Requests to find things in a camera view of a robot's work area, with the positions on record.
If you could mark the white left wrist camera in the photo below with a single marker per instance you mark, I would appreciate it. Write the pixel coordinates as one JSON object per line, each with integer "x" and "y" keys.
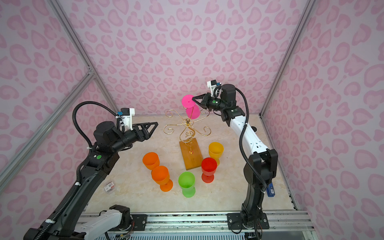
{"x": 125, "y": 118}

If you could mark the green wine glass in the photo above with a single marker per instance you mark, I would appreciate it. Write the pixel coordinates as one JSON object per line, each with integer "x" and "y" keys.
{"x": 187, "y": 183}

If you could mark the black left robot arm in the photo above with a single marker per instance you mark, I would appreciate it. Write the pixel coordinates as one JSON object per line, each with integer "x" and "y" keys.
{"x": 61, "y": 224}

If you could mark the yellow wine glass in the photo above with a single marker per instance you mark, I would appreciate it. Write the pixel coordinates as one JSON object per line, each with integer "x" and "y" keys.
{"x": 215, "y": 151}

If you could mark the gold wire glass rack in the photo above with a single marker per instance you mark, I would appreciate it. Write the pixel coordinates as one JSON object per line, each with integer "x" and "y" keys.
{"x": 189, "y": 131}

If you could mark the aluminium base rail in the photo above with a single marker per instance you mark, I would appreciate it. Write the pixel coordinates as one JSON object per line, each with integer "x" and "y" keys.
{"x": 206, "y": 211}

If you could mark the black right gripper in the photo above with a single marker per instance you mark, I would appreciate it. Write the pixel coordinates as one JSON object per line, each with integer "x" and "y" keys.
{"x": 207, "y": 101}

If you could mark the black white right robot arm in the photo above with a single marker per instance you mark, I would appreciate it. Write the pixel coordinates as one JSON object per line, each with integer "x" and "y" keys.
{"x": 261, "y": 162}

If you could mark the orange wine glass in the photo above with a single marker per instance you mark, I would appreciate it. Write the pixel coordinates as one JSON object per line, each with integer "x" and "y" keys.
{"x": 151, "y": 161}
{"x": 161, "y": 176}

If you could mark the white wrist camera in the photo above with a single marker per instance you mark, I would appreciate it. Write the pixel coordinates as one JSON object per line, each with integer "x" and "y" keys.
{"x": 214, "y": 87}
{"x": 125, "y": 118}

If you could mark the blue box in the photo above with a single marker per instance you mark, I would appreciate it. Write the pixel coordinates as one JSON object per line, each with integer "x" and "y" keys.
{"x": 270, "y": 190}

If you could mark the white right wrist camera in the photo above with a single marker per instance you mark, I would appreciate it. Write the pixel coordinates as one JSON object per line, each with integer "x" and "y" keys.
{"x": 214, "y": 87}

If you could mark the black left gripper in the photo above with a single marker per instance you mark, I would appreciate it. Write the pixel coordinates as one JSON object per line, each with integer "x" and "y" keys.
{"x": 143, "y": 135}

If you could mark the red wine glass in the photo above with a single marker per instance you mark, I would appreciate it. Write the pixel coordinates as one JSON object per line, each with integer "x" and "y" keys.
{"x": 209, "y": 167}

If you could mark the small red white packet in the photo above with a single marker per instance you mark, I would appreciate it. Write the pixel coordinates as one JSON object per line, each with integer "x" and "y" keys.
{"x": 109, "y": 187}

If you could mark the pink wine glass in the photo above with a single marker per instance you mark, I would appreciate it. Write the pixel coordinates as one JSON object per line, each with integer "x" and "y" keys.
{"x": 191, "y": 107}

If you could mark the orange wooden rack base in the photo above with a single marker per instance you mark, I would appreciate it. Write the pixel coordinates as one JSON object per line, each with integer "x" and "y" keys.
{"x": 191, "y": 153}

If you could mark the orange wine glass front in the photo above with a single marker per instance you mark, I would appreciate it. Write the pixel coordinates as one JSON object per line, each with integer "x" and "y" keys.
{"x": 151, "y": 161}

